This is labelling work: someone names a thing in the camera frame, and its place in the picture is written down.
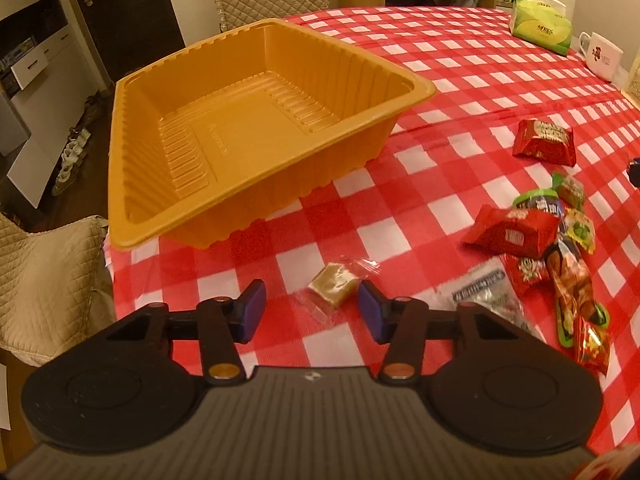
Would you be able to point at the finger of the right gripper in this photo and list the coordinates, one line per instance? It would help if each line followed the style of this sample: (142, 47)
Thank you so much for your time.
(633, 172)

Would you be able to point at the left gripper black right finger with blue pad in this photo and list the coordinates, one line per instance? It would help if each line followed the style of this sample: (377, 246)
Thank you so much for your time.
(405, 324)

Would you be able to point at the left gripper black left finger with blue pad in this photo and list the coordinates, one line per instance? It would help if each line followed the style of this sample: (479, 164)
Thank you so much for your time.
(218, 325)

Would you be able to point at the small green snack pack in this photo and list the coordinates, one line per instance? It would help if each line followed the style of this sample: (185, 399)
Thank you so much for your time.
(569, 189)

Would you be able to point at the yellow green candy pack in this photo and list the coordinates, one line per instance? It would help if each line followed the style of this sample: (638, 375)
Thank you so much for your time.
(580, 228)

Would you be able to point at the clear beige candy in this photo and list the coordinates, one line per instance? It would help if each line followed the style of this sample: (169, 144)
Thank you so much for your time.
(333, 285)

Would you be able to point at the silver clear snack packet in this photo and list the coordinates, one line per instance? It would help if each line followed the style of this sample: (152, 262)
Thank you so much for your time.
(487, 285)

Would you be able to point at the dark blue green snack pack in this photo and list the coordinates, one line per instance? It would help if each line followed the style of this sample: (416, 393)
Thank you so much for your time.
(544, 199)

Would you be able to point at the red pillow snack pack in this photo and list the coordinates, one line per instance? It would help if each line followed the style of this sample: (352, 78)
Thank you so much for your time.
(524, 233)

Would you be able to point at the long orange green snack pack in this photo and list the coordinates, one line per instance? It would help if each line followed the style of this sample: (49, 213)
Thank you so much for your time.
(572, 284)

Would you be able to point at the red cartoon face snack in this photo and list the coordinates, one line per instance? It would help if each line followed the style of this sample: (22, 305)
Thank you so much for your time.
(524, 273)

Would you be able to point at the shiny red orange snack pack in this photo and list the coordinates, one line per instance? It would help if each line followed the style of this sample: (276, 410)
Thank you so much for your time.
(591, 345)

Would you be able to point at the sunflower seed bag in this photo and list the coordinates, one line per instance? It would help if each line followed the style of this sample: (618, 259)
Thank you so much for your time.
(631, 90)

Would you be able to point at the white mug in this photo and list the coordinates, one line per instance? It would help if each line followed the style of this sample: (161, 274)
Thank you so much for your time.
(602, 57)

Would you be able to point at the red white checkered tablecloth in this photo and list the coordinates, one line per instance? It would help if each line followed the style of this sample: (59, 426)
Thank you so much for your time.
(408, 209)

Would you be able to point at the beige quilted chair left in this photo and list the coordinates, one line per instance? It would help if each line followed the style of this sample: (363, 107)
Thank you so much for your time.
(56, 290)

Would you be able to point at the green tissue pack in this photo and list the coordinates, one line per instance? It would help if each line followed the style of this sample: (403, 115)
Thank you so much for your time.
(542, 22)

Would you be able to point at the orange plastic tray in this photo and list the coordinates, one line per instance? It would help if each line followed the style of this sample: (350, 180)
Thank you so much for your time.
(234, 128)

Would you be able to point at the shoes on floor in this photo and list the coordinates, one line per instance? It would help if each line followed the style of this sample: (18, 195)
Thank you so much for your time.
(72, 157)

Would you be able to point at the white cabinet with drawer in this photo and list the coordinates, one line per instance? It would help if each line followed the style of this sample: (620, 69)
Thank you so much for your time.
(45, 81)

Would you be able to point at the dark entrance door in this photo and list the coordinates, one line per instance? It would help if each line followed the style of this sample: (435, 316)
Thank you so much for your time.
(131, 34)

